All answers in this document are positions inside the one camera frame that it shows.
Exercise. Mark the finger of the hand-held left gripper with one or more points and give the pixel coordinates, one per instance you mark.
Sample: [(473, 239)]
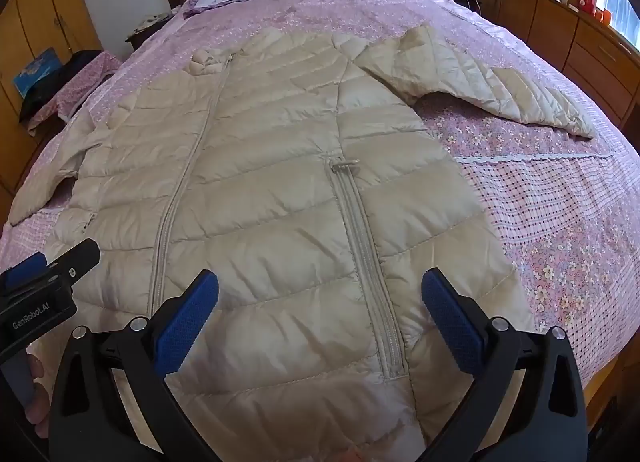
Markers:
[(75, 258), (24, 270)]

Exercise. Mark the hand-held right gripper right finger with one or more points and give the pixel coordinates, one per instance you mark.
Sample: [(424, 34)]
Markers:
[(450, 317)]

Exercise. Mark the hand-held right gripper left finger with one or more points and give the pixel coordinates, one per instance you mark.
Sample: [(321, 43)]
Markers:
[(187, 322)]

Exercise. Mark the beige down jacket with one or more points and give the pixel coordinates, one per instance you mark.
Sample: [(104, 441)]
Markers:
[(280, 192)]

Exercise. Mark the person's left hand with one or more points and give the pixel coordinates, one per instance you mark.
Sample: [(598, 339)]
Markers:
[(36, 414)]

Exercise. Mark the pink floral bedspread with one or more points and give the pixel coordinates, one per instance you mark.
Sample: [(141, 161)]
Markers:
[(525, 217)]

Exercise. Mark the blue book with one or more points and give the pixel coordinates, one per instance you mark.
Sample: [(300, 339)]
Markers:
[(37, 70)]

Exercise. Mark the black clothing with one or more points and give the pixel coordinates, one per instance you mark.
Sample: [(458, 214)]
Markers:
[(75, 62)]

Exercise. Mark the dark wooden nightstand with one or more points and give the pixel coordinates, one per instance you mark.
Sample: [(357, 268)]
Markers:
[(145, 37)]

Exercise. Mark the patterned cloth on nightstand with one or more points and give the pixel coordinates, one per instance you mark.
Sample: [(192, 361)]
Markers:
[(152, 22)]

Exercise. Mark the light wooden wardrobe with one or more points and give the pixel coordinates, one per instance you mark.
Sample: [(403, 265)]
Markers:
[(35, 7)]

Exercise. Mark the wooden dresser cabinet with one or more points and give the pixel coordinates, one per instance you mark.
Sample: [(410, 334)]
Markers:
[(565, 37)]

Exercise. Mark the orange box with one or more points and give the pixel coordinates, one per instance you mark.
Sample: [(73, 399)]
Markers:
[(605, 17)]

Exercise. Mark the red box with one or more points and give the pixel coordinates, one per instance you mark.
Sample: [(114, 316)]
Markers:
[(587, 1)]

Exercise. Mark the window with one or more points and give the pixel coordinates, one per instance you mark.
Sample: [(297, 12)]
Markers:
[(617, 2)]

